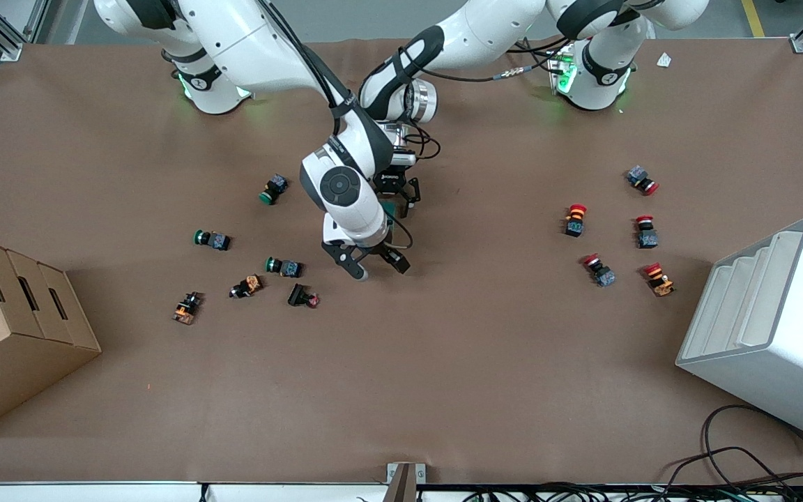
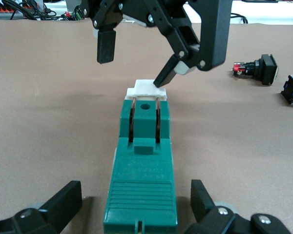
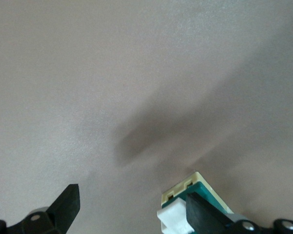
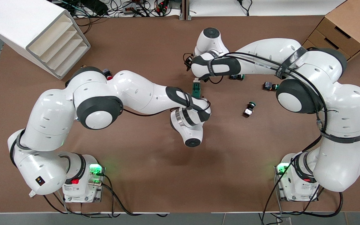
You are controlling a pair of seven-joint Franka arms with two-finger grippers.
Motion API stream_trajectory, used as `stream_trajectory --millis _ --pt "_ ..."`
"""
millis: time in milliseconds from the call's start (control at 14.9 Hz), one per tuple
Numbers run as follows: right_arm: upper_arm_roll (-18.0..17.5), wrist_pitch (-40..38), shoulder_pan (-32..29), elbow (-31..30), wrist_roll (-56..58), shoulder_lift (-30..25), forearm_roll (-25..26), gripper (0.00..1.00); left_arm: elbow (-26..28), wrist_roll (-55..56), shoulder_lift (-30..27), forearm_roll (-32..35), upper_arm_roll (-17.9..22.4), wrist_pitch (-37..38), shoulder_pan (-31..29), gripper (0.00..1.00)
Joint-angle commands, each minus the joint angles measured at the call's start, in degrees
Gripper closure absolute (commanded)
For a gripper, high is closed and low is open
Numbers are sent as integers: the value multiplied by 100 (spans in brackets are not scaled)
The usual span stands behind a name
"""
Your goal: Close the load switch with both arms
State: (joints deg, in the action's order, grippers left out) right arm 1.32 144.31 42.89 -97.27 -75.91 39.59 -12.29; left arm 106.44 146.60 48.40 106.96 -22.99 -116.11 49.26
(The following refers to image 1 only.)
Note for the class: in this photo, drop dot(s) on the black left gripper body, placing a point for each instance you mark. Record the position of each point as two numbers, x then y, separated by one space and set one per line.
392 181

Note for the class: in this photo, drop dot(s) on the green load switch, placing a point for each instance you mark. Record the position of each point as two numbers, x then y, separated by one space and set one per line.
389 209

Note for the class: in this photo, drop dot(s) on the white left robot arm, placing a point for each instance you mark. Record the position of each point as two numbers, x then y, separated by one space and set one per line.
485 28

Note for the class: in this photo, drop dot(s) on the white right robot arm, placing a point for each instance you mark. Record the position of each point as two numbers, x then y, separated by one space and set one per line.
339 185

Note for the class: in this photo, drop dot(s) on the red push button black block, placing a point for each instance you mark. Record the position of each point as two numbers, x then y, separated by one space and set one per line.
300 295

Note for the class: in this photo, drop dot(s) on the black push button orange block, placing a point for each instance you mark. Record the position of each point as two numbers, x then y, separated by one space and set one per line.
248 286
186 309

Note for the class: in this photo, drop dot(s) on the brown paper table cover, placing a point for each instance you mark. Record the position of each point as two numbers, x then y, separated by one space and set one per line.
443 362

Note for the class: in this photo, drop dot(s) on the red push button grey block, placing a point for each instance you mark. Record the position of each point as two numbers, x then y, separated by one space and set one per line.
647 236
640 178
601 272

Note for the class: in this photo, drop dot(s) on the red mushroom button orange block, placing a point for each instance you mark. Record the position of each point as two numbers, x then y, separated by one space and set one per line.
659 281

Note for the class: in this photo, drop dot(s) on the white paper scrap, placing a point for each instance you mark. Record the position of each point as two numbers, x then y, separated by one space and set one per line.
664 60

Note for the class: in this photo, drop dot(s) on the brown cardboard box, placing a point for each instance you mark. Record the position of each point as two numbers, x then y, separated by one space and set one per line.
11 335

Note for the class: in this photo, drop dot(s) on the white compartment organizer box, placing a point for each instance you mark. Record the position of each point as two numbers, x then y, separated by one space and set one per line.
778 335

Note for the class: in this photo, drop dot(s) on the green push button switch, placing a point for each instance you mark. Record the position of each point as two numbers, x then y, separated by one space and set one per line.
274 189
215 240
286 267

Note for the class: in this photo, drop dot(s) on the grey metal bracket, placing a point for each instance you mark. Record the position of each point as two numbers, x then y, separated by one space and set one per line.
405 481

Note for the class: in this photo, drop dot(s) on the white table edge rail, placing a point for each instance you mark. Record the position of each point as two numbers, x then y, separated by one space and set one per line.
95 492

